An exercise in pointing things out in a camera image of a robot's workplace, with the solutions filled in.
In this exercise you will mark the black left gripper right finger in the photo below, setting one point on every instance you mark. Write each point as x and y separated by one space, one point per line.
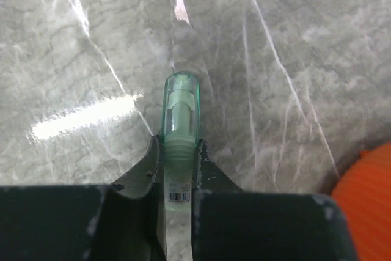
229 223

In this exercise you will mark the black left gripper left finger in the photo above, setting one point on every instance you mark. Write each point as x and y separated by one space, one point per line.
123 220

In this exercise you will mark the green eraser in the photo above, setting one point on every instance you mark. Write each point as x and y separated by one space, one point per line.
180 130

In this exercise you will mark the orange round pen holder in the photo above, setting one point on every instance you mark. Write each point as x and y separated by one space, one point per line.
363 193

